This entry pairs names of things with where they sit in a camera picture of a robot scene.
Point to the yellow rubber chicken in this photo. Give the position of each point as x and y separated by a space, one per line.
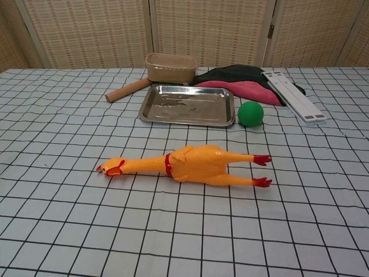
199 164

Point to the rectangular metal tray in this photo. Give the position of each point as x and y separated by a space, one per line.
187 105

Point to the green ball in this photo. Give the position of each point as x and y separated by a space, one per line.
250 113

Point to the beige plastic basket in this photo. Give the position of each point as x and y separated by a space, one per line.
170 72

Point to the wooden rolling pin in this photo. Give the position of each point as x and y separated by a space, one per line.
127 91

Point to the pink towel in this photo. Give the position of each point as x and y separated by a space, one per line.
248 91

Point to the black cloth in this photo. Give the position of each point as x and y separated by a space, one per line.
233 73

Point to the checked white tablecloth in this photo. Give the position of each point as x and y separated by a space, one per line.
115 225

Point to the woven folding screen panel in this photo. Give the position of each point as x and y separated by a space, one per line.
308 31
8 37
210 29
92 31
359 43

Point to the white folding stand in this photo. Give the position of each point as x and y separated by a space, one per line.
294 96

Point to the brass screen hinge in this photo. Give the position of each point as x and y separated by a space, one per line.
271 30

